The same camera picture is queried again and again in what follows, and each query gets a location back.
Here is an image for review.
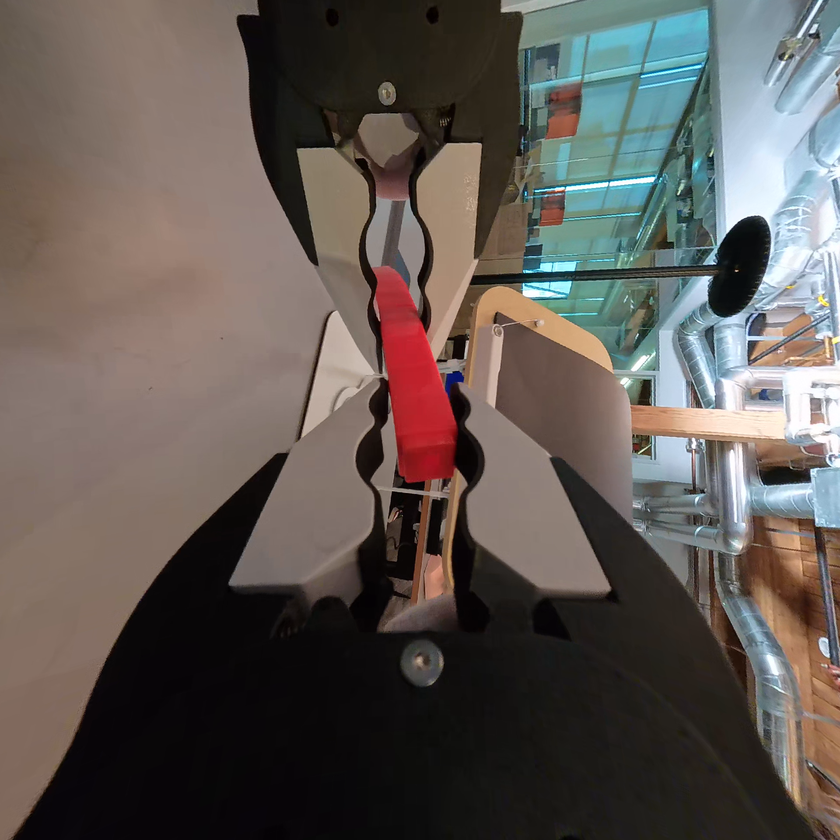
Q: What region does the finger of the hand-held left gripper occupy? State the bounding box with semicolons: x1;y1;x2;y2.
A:
297;144;387;371
410;140;488;343

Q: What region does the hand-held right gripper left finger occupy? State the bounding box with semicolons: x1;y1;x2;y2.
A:
228;378;395;634

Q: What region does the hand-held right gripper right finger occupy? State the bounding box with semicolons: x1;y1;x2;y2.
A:
451;382;614;634

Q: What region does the red linked cube strip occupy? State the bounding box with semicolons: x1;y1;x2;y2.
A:
369;266;459;482

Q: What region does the cardboard box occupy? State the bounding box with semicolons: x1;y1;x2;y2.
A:
492;184;542;260

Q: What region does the wooden ceiling beam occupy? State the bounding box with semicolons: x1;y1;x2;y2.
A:
630;405;788;442

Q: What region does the shiny silver pipe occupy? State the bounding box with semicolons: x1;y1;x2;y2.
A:
633;367;840;555

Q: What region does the black pole stand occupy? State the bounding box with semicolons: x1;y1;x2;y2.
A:
472;217;772;319

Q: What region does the silver ceiling pipe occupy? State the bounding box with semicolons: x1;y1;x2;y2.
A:
764;0;831;86
774;39;840;116

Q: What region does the silver spiral duct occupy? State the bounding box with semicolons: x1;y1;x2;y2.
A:
715;554;809;802
678;118;840;408

